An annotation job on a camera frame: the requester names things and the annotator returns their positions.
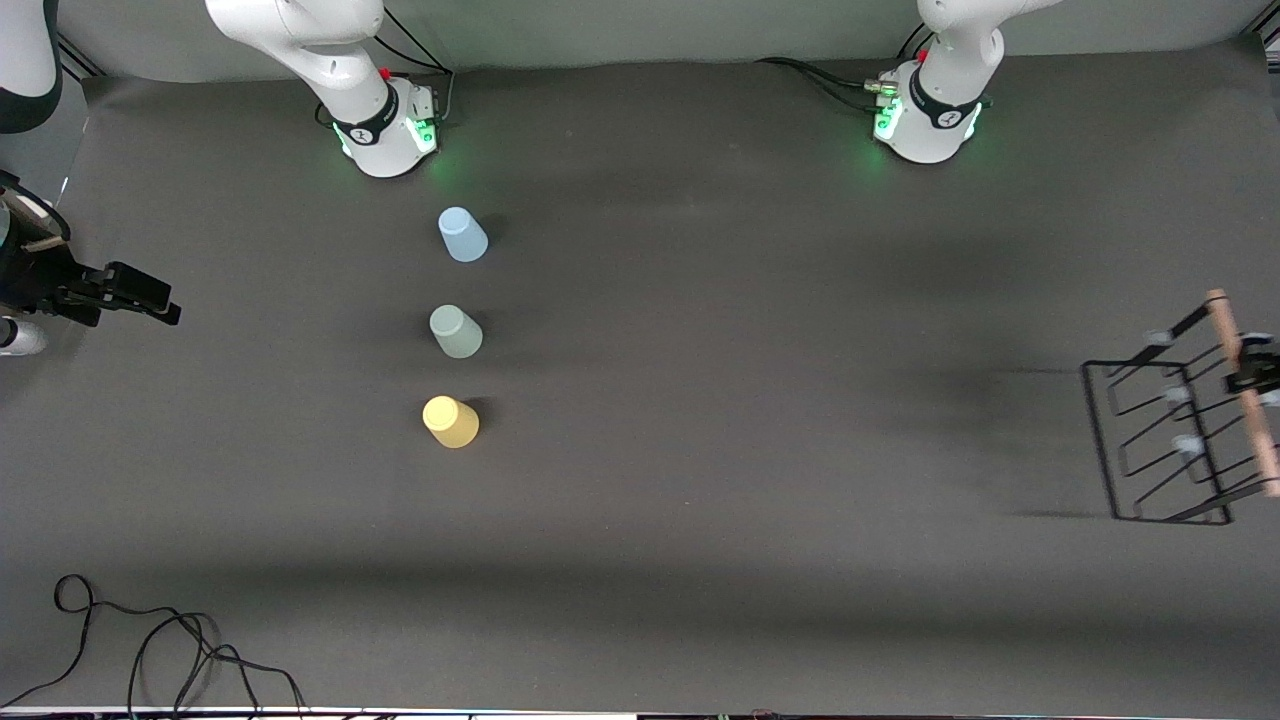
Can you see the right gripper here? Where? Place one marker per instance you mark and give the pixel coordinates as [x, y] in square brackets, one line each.
[28, 278]

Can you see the pale green plastic cup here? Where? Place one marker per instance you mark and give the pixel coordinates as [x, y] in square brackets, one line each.
[456, 334]

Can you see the yellow plastic cup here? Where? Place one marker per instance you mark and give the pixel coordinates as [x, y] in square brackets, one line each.
[451, 424]

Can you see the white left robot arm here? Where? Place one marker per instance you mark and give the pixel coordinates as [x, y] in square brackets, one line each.
[950, 60]

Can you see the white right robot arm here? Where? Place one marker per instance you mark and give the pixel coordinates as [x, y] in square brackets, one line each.
[330, 60]

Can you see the light blue plastic cup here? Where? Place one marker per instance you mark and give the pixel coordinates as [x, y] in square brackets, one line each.
[463, 238]

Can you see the dark grey table mat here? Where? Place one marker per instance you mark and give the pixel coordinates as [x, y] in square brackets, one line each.
[800, 550]

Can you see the dark metal frame rail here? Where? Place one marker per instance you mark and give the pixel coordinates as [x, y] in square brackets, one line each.
[1270, 38]
[78, 58]

